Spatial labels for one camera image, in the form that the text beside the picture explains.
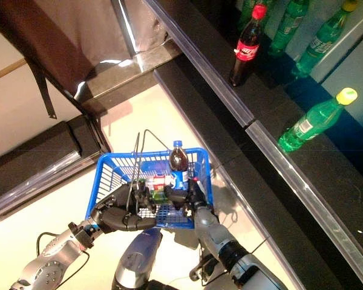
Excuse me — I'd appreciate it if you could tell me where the silver robot body with legs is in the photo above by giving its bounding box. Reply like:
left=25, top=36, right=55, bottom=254
left=111, top=227, right=206, bottom=290

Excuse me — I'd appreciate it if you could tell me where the silver metal post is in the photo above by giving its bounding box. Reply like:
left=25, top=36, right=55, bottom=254
left=110, top=0, right=148, bottom=61

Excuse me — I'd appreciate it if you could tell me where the black hanging strap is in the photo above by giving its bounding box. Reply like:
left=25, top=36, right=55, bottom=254
left=26, top=59, right=58, bottom=120

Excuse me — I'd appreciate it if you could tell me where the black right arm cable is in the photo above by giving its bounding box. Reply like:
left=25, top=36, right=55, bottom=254
left=189, top=252, right=231, bottom=286

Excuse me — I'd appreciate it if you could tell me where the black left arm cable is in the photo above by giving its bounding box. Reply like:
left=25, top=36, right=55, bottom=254
left=35, top=231, right=91, bottom=290

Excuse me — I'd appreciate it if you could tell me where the black drink shelf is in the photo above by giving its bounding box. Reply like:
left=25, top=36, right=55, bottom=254
left=140, top=0, right=363, bottom=290

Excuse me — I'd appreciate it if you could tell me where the cola bottle red label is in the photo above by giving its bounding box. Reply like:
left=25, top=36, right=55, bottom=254
left=229, top=2, right=269, bottom=88

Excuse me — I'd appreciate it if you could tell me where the cola bottle blue label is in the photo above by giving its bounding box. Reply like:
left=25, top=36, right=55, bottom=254
left=168, top=140, right=191, bottom=190

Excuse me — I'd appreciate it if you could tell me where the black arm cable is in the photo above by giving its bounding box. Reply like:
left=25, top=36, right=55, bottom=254
left=35, top=231, right=91, bottom=290
left=189, top=252, right=231, bottom=286

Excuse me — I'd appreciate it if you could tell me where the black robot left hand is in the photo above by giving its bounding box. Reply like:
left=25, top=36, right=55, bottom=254
left=90, top=179, right=158, bottom=233

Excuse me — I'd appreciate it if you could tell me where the blue plastic shopping basket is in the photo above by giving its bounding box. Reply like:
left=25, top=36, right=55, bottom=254
left=84, top=146, right=214, bottom=230

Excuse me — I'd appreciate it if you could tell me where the brown shelf side panel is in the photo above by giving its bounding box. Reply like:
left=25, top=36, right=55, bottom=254
left=0, top=0, right=184, bottom=117

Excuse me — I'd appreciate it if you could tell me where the clear shelf price rail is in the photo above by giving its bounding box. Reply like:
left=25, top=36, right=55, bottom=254
left=141, top=0, right=255, bottom=127
left=244, top=120, right=363, bottom=290

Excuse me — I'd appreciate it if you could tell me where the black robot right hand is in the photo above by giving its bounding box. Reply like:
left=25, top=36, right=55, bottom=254
left=163, top=178, right=215, bottom=218

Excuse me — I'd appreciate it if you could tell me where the black display stand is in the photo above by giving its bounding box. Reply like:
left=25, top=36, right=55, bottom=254
left=0, top=114, right=113, bottom=223

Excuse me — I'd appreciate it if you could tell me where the clear water bottle red label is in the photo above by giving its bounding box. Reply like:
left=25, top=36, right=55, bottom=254
left=146, top=173, right=172, bottom=203

